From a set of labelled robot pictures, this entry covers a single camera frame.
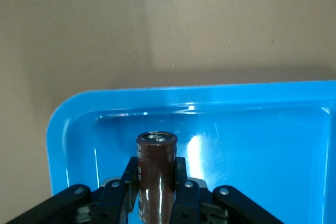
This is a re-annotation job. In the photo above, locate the brown electrolytic capacitor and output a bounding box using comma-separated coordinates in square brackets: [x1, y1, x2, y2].
[135, 130, 179, 224]

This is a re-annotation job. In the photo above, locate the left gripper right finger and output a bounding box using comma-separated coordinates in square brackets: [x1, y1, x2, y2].
[170, 156, 284, 224]

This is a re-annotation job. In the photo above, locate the blue plastic tray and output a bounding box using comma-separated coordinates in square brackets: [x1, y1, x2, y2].
[46, 80, 336, 224]

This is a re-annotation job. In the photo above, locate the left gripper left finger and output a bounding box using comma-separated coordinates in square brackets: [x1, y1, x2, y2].
[5, 156, 139, 224]

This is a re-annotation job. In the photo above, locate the table cover mat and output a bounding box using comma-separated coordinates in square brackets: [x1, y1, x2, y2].
[0, 0, 336, 210]

